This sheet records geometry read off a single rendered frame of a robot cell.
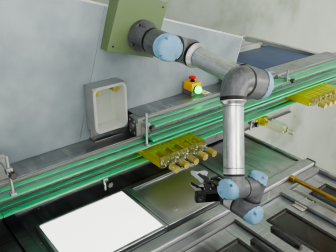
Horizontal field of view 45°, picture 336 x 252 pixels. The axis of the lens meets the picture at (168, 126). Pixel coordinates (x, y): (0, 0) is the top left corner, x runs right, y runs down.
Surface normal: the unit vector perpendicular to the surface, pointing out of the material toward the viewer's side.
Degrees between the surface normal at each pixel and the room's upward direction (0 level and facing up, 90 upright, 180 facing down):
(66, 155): 90
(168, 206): 90
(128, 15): 4
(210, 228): 90
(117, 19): 4
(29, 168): 90
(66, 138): 0
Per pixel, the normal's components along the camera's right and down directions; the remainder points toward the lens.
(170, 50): 0.51, 0.40
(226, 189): -0.74, -0.04
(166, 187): 0.01, -0.90
